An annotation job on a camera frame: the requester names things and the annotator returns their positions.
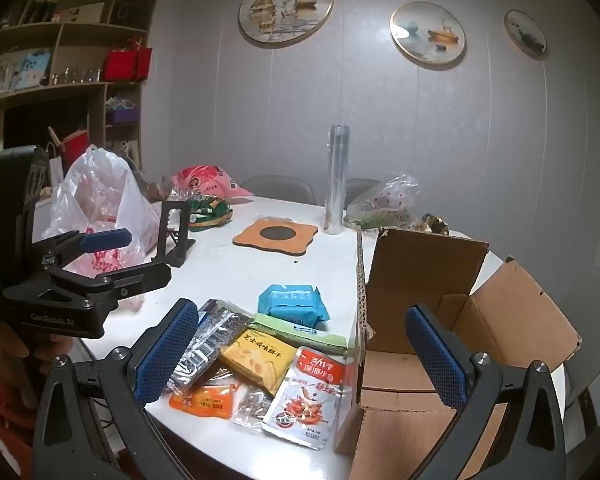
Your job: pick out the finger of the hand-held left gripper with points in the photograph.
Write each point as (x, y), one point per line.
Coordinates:
(105, 240)
(140, 280)

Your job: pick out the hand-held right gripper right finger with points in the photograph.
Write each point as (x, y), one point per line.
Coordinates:
(437, 360)

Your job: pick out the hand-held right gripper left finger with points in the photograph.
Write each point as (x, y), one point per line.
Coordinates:
(165, 355)

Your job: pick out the silver clear snack packet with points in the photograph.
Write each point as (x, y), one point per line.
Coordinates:
(210, 340)

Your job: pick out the orange snack packet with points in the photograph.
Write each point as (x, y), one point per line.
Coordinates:
(205, 402)

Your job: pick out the yellow cracker packet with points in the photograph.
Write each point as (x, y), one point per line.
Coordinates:
(260, 360)

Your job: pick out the brown cardboard box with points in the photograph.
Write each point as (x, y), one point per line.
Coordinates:
(409, 265)

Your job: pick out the clear nut bar packet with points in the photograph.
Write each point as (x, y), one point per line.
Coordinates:
(252, 405)

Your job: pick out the green snack packet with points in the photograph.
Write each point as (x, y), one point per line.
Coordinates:
(320, 340)

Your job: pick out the blue snack packet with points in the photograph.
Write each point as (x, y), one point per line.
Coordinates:
(292, 302)

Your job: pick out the red and white snack packet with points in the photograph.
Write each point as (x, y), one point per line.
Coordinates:
(305, 405)

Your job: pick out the person's left forearm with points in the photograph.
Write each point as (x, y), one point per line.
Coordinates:
(0, 425)

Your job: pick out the person's left hand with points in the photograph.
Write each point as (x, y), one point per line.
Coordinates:
(10, 355)

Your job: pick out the black phone stand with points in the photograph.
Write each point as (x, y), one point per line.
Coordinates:
(172, 255)

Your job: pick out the white plastic bag red print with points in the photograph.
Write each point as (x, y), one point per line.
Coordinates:
(100, 195)

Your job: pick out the white paper bag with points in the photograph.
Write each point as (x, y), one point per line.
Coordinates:
(56, 165)

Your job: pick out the green and gold snack bag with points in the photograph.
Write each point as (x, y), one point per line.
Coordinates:
(210, 215)

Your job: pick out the red paper bag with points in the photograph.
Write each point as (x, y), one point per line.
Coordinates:
(76, 147)

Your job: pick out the pink plastic bag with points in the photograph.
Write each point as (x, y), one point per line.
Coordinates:
(205, 180)

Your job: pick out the wooden trivet with dark centre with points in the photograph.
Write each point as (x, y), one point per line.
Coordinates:
(250, 237)

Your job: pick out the purple box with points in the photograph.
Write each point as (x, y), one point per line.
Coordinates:
(122, 117)

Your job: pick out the crumpled gold wrapper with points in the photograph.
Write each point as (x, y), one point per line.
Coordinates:
(432, 223)

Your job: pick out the wooden shelf unit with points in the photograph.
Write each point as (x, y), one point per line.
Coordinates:
(97, 95)

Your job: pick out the grey chair backs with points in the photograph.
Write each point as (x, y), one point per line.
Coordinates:
(277, 187)

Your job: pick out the row of small glass jars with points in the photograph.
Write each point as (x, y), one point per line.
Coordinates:
(77, 76)

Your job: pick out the clear bag with greens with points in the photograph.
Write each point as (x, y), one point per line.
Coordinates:
(384, 200)

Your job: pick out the red gift bag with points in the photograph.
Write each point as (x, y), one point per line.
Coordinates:
(144, 64)
(120, 65)

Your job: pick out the blue picture book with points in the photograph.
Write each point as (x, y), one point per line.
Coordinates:
(34, 67)

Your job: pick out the grey chair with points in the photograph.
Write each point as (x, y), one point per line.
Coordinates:
(360, 187)

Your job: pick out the clear film roll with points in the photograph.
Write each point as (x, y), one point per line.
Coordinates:
(336, 180)

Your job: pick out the black storage bin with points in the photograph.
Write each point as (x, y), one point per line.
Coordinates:
(132, 16)

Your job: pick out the large round wall picture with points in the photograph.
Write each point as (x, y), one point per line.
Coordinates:
(286, 7)

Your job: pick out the medium round wall picture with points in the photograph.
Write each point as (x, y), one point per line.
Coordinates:
(427, 32)

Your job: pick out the small round wall picture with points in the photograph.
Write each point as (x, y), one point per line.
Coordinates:
(525, 34)

